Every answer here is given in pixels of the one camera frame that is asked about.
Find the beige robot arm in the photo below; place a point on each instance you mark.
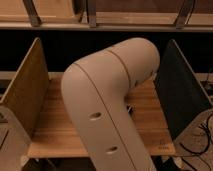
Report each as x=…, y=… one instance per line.
x=93, y=91

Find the right dark side panel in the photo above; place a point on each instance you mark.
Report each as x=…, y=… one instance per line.
x=181, y=95

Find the left wooden side panel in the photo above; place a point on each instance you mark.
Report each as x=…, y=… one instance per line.
x=22, y=101

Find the upper wooden shelf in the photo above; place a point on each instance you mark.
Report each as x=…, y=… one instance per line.
x=111, y=15

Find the middle metal shelf bracket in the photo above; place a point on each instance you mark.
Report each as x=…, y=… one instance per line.
x=91, y=13

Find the metal shelf bracket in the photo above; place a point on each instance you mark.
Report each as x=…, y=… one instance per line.
x=33, y=16
x=91, y=13
x=184, y=14

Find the left metal shelf bracket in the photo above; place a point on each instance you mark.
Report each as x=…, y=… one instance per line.
x=33, y=16

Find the right metal shelf bracket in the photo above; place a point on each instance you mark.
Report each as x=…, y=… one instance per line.
x=184, y=14

